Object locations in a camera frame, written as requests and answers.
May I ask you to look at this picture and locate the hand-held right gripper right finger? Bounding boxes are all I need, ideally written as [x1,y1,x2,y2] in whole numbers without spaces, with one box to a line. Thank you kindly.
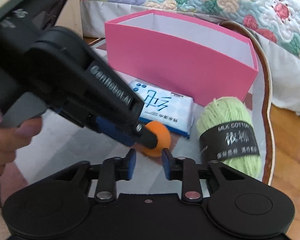
[162,149,253,202]

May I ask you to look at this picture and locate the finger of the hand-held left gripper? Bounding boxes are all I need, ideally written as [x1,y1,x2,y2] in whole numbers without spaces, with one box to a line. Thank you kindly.
[95,116,158,149]

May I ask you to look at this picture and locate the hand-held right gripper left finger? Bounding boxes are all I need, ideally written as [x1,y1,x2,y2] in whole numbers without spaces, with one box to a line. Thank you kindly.
[52,149,137,202]

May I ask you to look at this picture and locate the orange makeup sponge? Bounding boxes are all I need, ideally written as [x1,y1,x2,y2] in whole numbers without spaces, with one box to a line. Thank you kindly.
[140,121,171,158]

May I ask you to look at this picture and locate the pink cardboard box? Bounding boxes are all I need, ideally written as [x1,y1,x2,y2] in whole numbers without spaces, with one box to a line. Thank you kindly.
[104,9,259,107]

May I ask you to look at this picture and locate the person's left hand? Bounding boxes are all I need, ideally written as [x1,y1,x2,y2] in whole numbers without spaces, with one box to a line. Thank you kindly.
[0,97,43,179]

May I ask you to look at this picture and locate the beige wooden cabinet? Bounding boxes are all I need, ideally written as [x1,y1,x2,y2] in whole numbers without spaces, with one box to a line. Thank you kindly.
[65,0,84,39]

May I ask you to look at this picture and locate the blue wet wipes pack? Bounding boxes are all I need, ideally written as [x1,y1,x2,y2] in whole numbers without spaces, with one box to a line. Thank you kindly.
[129,80,194,140]

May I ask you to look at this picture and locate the green yarn ball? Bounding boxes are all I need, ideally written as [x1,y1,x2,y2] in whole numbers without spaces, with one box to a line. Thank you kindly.
[196,97,262,181]

